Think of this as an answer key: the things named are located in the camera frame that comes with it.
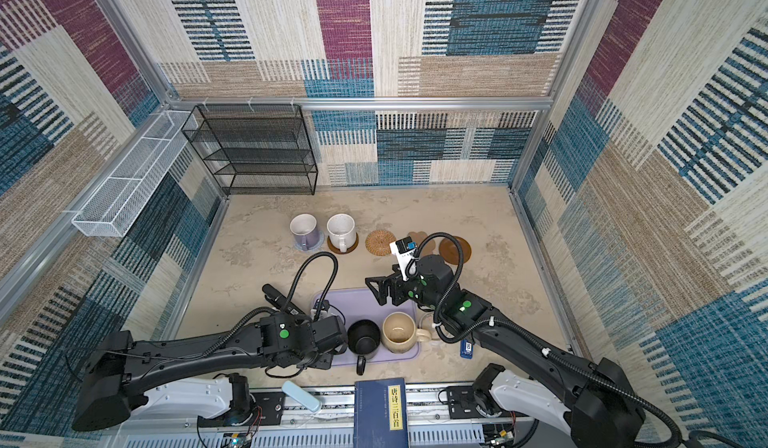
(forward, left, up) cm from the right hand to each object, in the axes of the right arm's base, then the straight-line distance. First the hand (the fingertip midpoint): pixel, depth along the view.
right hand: (381, 278), depth 76 cm
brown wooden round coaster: (+20, +15, -16) cm, 29 cm away
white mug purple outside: (+27, +26, -14) cm, 40 cm away
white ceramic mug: (+26, +14, -14) cm, 32 cm away
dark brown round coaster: (+21, -23, -20) cm, 37 cm away
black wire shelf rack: (+54, +45, -1) cm, 71 cm away
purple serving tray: (-8, +5, +3) cm, 10 cm away
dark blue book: (-27, +1, -17) cm, 32 cm away
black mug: (-10, +5, -15) cm, 18 cm away
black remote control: (+2, +30, -15) cm, 34 cm away
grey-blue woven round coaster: (+24, +22, -18) cm, 37 cm away
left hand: (-14, +13, -10) cm, 22 cm away
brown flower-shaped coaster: (+25, -13, -18) cm, 34 cm away
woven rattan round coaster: (+24, +1, -18) cm, 30 cm away
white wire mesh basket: (+10, +63, +16) cm, 65 cm away
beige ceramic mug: (-9, -4, -16) cm, 19 cm away
